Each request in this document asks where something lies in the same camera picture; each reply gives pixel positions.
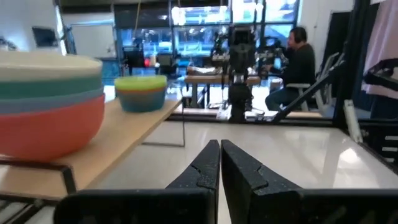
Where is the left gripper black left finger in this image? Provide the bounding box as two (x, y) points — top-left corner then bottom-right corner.
(54, 139), (221, 224)

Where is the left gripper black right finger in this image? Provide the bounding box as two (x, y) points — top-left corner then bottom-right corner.
(220, 139), (398, 224)

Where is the teal plastic bowl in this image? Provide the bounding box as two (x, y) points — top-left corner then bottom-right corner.
(116, 88), (167, 113)

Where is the pink translucent plastic bowl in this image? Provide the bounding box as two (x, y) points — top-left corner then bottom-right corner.
(115, 86), (167, 96)

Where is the yellow translucent plastic bowl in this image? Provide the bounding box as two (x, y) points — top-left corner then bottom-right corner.
(114, 75), (168, 91)

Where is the coral red plastic bowl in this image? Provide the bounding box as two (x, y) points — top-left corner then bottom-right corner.
(0, 95), (106, 162)

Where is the grey-blue plastic bowl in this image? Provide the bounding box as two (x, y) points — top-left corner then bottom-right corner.
(0, 87), (105, 114)

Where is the green plastic bowl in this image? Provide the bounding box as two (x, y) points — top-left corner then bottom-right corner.
(0, 74), (104, 100)

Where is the cream white plastic bowl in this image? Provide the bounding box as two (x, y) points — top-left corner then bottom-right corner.
(0, 51), (103, 82)

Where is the light wooden shelf board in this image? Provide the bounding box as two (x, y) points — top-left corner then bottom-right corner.
(0, 98), (183, 200)

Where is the white chair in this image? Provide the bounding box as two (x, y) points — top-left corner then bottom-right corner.
(285, 82), (312, 111)

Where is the wooden background table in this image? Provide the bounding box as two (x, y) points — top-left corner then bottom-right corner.
(185, 73), (262, 108)

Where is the white plastic bar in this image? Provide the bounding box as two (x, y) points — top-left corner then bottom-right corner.
(343, 99), (364, 144)

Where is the seated person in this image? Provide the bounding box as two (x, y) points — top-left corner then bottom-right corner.
(264, 26), (317, 111)

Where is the black curved object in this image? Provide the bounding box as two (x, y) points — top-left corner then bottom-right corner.
(363, 58), (398, 91)

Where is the white board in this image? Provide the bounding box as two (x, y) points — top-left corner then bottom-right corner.
(66, 21), (117, 60)

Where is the standing person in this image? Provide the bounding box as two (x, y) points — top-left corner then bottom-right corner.
(362, 0), (398, 119)

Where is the black metal rig frame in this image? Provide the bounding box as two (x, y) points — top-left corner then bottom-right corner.
(166, 0), (382, 128)

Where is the dark wall screen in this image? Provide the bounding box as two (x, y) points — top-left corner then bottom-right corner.
(32, 26), (60, 49)

